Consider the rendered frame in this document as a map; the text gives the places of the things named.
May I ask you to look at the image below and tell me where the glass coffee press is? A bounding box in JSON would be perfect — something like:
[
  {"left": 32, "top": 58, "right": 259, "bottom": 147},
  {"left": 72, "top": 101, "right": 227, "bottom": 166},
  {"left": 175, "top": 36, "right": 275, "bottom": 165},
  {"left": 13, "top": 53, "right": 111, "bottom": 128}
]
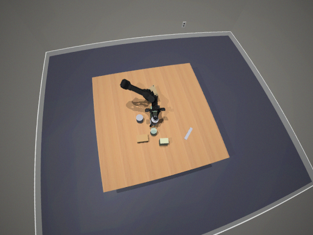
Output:
[{"left": 150, "top": 116, "right": 158, "bottom": 127}]

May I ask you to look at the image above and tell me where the grey cylinder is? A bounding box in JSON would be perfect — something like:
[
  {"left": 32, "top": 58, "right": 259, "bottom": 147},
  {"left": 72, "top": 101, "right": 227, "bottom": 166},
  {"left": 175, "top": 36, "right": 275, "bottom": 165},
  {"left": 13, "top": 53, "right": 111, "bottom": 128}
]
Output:
[{"left": 136, "top": 114, "right": 143, "bottom": 123}]

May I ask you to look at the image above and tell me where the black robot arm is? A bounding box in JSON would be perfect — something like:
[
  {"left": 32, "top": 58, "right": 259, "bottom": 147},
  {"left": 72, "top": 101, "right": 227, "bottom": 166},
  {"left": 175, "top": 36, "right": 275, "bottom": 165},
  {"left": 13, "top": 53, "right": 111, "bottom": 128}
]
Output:
[{"left": 120, "top": 79, "right": 160, "bottom": 111}]

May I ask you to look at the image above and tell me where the brown rectangular block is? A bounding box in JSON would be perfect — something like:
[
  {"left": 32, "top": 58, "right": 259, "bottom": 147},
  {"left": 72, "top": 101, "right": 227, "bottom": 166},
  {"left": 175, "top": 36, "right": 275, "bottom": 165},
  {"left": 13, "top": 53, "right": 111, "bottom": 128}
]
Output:
[{"left": 136, "top": 134, "right": 148, "bottom": 143}]

